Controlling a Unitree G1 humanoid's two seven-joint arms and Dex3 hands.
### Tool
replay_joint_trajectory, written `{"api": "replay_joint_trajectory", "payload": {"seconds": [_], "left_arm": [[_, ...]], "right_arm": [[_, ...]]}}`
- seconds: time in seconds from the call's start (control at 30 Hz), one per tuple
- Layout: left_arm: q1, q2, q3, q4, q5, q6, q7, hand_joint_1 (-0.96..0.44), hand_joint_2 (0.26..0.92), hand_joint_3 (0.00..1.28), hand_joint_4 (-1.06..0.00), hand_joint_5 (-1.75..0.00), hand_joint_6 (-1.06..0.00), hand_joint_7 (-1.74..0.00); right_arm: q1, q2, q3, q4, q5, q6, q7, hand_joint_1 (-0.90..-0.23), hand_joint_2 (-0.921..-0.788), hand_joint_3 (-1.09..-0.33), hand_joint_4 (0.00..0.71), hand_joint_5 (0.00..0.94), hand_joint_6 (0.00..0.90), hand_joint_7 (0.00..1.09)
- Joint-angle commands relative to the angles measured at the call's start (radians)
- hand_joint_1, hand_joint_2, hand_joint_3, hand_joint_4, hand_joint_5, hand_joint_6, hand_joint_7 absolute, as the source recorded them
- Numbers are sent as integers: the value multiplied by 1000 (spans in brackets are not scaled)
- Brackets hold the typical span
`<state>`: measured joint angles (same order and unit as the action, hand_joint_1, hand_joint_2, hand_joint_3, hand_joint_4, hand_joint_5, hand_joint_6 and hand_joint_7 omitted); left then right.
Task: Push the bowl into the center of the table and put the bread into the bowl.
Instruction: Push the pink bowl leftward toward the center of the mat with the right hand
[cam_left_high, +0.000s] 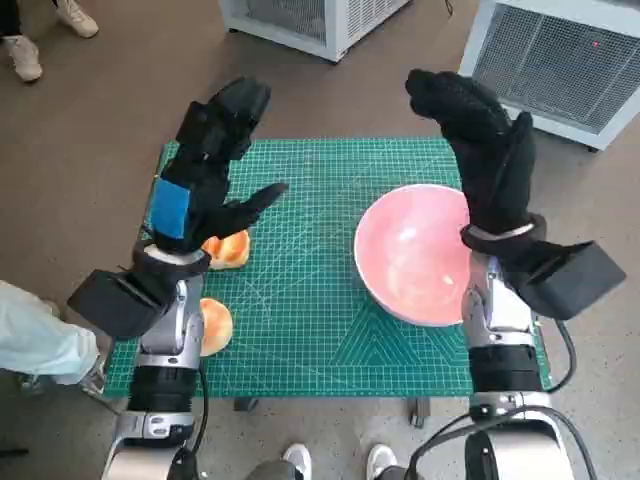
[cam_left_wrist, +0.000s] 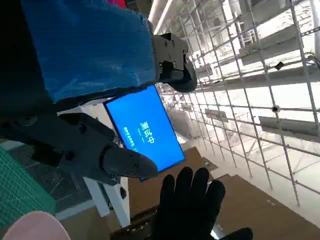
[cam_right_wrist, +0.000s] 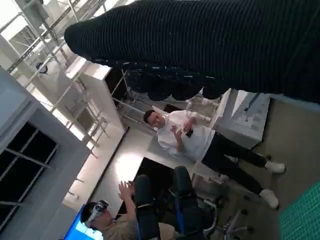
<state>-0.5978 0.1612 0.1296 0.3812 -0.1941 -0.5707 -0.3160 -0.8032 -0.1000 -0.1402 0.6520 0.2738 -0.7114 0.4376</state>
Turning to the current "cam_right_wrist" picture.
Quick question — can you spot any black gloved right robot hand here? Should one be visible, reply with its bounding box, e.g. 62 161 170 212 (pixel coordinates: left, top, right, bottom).
63 0 320 105

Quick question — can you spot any small white mesh cage box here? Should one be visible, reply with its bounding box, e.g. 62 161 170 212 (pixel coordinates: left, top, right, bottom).
214 88 272 151

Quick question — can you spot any person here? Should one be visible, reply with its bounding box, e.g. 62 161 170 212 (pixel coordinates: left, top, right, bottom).
81 179 141 240
143 106 286 210

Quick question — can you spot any black office chair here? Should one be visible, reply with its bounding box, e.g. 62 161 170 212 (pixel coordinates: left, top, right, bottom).
133 166 255 240

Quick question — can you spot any headset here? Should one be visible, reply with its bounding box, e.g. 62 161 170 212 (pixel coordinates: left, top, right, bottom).
87 199 110 222

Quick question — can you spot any dark window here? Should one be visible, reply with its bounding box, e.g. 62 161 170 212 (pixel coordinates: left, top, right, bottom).
0 122 60 226

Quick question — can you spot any green cutting mat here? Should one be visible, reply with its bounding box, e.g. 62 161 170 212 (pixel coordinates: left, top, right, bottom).
277 180 320 240

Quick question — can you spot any blue lit monitor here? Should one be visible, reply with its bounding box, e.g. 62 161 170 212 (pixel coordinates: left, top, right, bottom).
64 203 105 240

